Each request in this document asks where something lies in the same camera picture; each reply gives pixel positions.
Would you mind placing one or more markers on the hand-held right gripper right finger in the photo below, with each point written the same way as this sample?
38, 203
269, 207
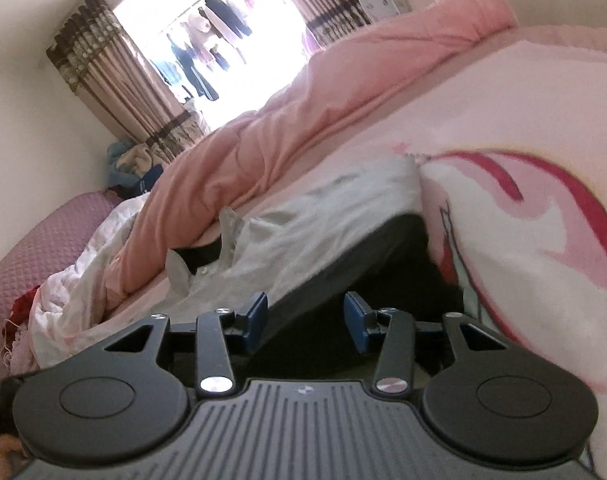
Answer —
354, 319

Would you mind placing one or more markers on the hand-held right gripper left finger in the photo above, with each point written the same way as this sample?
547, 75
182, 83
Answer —
257, 317

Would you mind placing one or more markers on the grey and black polo shirt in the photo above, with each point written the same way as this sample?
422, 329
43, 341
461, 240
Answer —
308, 220

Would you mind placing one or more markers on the row of hanging clothes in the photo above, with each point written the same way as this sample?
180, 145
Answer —
228, 20

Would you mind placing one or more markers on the white quilt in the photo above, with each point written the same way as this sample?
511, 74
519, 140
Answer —
83, 300

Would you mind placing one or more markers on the navy blue bag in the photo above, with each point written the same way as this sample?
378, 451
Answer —
146, 181

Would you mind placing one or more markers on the pink quilt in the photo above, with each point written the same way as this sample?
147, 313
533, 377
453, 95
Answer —
283, 135

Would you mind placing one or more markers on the pink printed blanket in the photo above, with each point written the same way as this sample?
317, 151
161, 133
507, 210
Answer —
533, 270

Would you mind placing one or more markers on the red cloth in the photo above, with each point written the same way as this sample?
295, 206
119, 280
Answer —
20, 310

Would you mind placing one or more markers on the purple quilted cushion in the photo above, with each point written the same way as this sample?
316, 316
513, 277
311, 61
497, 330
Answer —
28, 250

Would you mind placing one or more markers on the brown striped curtain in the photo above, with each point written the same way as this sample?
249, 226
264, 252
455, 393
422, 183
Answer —
328, 5
113, 80

